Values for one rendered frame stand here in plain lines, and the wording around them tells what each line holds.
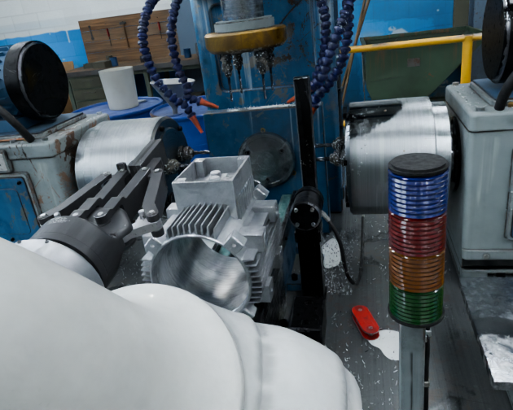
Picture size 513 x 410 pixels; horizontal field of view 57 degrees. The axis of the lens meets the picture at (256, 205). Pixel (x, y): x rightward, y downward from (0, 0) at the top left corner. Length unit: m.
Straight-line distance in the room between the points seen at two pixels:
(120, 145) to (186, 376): 0.94
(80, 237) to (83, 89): 5.85
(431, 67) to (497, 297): 4.46
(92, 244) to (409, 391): 0.43
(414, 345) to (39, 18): 7.17
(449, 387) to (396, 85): 4.51
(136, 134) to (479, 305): 0.77
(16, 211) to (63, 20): 6.15
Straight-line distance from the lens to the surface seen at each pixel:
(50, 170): 1.17
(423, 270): 0.54
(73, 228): 0.41
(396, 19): 6.19
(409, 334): 0.60
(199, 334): 0.21
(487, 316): 0.80
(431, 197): 0.50
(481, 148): 0.96
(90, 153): 1.14
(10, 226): 1.28
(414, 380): 0.65
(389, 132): 0.97
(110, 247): 0.42
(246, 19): 1.03
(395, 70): 5.17
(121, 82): 3.10
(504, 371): 0.71
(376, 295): 1.03
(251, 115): 1.18
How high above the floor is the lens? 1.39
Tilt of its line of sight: 23 degrees down
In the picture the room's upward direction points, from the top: 8 degrees counter-clockwise
